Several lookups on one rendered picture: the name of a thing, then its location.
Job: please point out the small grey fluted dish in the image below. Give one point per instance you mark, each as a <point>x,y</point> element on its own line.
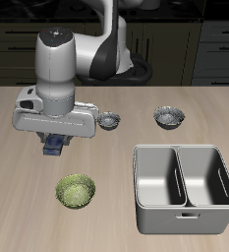
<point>108,119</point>

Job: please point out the blue cream cheese box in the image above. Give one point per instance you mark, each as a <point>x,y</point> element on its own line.
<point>54,145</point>

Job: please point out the green bowl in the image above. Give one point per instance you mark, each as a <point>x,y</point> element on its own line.
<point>75,191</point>

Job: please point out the large grey fluted dish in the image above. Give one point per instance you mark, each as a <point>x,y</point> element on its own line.
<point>169,116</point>

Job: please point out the white two-bin basket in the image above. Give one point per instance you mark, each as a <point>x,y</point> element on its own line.
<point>184,188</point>

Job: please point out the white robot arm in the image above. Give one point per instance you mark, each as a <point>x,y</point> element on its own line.
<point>55,62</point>

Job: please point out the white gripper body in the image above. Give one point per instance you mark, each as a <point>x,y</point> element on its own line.
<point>53,123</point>

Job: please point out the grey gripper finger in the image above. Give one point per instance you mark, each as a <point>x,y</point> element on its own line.
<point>66,139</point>
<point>42,137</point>

